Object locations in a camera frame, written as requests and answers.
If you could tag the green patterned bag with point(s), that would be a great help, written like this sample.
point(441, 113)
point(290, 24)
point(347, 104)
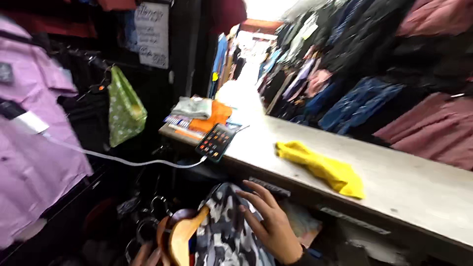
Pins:
point(125, 116)

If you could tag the clear plastic packet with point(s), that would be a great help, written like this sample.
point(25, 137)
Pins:
point(303, 223)

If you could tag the long pale counter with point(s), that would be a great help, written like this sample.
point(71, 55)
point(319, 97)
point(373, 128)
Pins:
point(384, 175)

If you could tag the white printed label strip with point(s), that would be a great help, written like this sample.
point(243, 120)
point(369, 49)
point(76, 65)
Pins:
point(354, 220)
point(269, 186)

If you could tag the reddish brown wooden hanger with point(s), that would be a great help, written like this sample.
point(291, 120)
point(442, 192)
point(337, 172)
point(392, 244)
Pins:
point(162, 232)

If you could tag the row of dark hanging clothes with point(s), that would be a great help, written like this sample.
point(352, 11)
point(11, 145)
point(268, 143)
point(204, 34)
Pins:
point(83, 92)

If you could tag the orange folded cloth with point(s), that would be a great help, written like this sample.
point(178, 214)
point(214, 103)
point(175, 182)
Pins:
point(210, 118)

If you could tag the yellow cloth garment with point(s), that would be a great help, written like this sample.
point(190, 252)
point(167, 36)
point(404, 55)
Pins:
point(329, 171)

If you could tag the black rectangular adapter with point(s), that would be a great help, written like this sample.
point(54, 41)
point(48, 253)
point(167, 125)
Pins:
point(10, 109)

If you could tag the person's left fingers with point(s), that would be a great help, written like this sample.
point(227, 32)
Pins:
point(142, 254)

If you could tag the smartphone with dark case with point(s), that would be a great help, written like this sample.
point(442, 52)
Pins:
point(215, 141)

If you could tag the lilac short-sleeved shirt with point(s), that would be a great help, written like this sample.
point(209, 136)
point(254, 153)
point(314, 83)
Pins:
point(40, 159)

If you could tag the person's right fingers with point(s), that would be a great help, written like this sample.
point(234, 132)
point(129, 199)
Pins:
point(260, 203)

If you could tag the light grey folded cloth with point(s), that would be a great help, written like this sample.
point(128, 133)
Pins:
point(193, 108)

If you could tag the pink folded garment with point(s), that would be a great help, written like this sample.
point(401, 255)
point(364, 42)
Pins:
point(436, 18)

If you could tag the maroon hanging cloth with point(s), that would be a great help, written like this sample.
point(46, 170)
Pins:
point(229, 14)

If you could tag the person's left hand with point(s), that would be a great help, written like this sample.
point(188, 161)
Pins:
point(152, 257)

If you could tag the person's right hand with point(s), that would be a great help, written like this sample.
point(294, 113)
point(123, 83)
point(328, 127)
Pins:
point(277, 227)

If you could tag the blue white striped cloth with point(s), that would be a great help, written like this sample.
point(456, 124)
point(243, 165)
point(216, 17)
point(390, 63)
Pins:
point(178, 121)

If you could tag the light wooden hanger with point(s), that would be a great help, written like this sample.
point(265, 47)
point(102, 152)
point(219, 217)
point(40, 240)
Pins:
point(180, 241)

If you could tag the person's right forearm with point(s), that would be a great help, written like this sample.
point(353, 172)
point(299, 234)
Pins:
point(308, 259)

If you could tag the row of bright hanging clothes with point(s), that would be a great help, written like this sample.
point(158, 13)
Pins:
point(220, 61)

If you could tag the rack of hanging clothes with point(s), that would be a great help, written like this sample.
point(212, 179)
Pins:
point(369, 55)

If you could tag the white plug block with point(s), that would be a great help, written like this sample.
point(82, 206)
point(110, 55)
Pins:
point(32, 123)

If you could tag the ripped blue jeans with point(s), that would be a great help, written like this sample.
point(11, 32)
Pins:
point(356, 103)

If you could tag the dusty pink hanging garment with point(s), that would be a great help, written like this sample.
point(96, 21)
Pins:
point(439, 129)

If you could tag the grey black camouflage garment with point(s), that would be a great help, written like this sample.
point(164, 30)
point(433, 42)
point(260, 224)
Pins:
point(225, 225)

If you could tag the white handwritten poster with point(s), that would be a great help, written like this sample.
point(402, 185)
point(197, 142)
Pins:
point(152, 35)

